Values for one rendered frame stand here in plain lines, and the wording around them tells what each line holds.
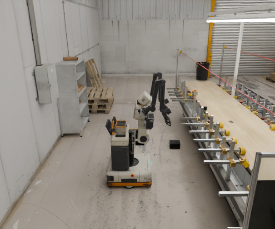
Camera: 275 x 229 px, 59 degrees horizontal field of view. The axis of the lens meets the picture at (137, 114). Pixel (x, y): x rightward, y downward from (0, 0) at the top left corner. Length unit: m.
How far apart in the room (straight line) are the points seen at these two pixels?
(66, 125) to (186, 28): 7.53
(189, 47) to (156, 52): 1.47
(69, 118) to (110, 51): 6.41
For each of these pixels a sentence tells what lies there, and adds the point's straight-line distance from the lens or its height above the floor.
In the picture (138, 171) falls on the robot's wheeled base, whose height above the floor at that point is 0.28.
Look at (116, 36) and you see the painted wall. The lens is 11.22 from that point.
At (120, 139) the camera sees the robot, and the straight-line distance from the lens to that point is 3.40.
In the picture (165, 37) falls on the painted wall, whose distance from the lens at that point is 11.25.
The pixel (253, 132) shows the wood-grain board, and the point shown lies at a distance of 3.66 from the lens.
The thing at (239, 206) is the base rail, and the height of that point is 0.70.
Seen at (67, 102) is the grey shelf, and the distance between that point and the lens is 5.24.
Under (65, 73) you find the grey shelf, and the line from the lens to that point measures 5.09.
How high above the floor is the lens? 2.30
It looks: 21 degrees down
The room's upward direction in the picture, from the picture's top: 1 degrees counter-clockwise
